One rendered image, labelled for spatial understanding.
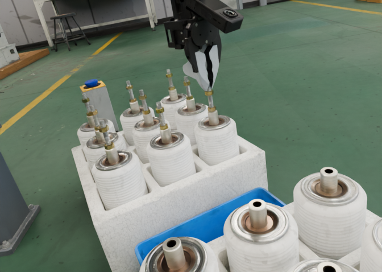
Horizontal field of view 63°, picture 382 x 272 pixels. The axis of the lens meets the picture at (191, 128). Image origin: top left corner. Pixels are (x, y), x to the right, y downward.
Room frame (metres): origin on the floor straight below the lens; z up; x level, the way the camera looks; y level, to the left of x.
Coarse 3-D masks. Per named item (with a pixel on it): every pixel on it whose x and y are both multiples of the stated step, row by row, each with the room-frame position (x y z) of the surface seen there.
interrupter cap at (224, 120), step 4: (220, 116) 0.68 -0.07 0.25; (224, 116) 0.67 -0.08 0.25; (200, 120) 0.67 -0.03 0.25; (204, 120) 0.67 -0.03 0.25; (208, 120) 0.67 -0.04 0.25; (220, 120) 0.66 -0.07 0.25; (224, 120) 0.65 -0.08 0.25; (228, 120) 0.65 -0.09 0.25; (200, 124) 0.65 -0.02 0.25; (204, 124) 0.65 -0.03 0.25; (208, 124) 0.65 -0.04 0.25; (220, 124) 0.63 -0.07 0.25; (224, 124) 0.63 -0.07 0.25; (228, 124) 0.63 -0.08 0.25; (200, 128) 0.63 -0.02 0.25; (204, 128) 0.62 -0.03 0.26; (208, 128) 0.62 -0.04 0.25; (212, 128) 0.62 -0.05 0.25; (216, 128) 0.61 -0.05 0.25; (220, 128) 0.61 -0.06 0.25
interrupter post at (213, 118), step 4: (208, 112) 0.65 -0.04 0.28; (212, 112) 0.64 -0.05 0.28; (216, 112) 0.64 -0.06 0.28; (208, 116) 0.65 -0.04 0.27; (212, 116) 0.64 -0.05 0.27; (216, 116) 0.64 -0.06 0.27; (212, 120) 0.64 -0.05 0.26; (216, 120) 0.64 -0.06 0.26; (212, 124) 0.64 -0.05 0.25; (216, 124) 0.64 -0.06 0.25
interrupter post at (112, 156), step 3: (114, 147) 0.56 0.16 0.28; (105, 150) 0.56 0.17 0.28; (108, 150) 0.55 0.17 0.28; (111, 150) 0.55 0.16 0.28; (114, 150) 0.56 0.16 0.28; (108, 153) 0.55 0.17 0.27; (111, 153) 0.55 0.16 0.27; (114, 153) 0.56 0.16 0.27; (117, 153) 0.56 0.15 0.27; (108, 156) 0.56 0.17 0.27; (111, 156) 0.55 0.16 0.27; (114, 156) 0.56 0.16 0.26; (117, 156) 0.56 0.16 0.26; (108, 159) 0.56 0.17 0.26; (111, 159) 0.55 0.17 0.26; (114, 159) 0.55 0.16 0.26; (117, 159) 0.56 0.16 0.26; (111, 162) 0.55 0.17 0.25; (114, 162) 0.55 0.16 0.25
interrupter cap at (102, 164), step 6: (120, 150) 0.60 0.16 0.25; (126, 150) 0.59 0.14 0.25; (102, 156) 0.58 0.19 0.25; (120, 156) 0.58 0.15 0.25; (126, 156) 0.56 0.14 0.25; (96, 162) 0.56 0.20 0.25; (102, 162) 0.56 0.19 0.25; (108, 162) 0.56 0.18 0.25; (120, 162) 0.55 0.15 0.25; (126, 162) 0.54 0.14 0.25; (102, 168) 0.53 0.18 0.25; (108, 168) 0.53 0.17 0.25; (114, 168) 0.53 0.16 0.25
